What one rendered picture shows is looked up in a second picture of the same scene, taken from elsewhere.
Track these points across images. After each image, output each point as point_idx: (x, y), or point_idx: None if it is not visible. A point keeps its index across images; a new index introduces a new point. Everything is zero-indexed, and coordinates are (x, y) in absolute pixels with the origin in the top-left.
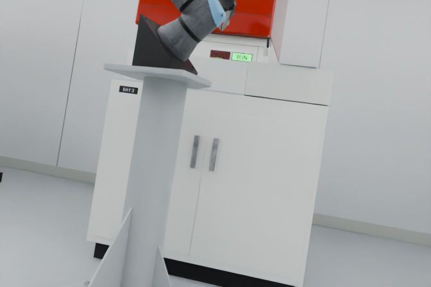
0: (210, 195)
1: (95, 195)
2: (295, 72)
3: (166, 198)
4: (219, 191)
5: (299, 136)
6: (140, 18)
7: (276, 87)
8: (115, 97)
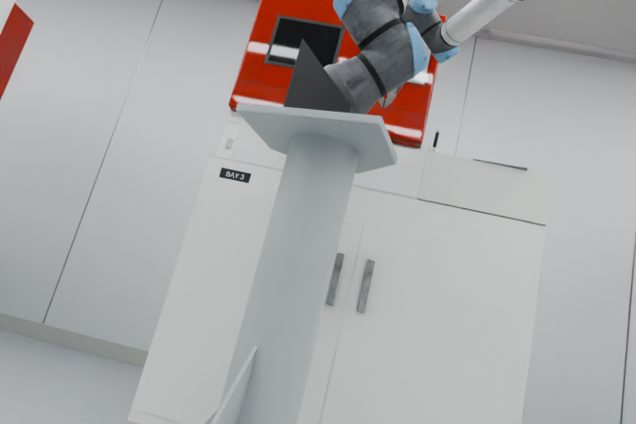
0: (355, 353)
1: (157, 340)
2: (496, 173)
3: (313, 337)
4: (371, 347)
5: (502, 267)
6: (303, 45)
7: (467, 191)
8: (211, 184)
